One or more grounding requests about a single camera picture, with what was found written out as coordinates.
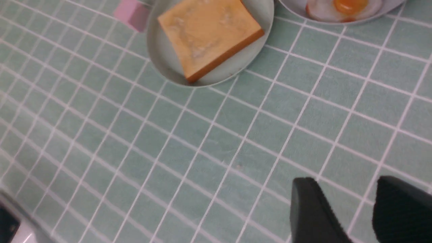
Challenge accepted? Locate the grey egg plate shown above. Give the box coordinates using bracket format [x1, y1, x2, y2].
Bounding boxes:
[280, 0, 404, 25]

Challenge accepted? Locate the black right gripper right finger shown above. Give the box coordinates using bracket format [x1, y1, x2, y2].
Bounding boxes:
[372, 176, 432, 243]

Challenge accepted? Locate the front fried egg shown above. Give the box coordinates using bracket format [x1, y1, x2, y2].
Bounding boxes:
[305, 0, 383, 23]

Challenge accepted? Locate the green empty plate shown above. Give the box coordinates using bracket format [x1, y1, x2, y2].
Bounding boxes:
[146, 0, 275, 88]

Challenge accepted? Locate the pink cube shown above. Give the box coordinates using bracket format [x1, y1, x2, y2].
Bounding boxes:
[113, 0, 150, 32]

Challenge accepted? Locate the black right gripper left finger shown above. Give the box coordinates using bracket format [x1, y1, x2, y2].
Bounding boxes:
[290, 177, 352, 243]

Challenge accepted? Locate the toast slice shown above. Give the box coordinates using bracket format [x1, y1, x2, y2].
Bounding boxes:
[158, 0, 265, 83]

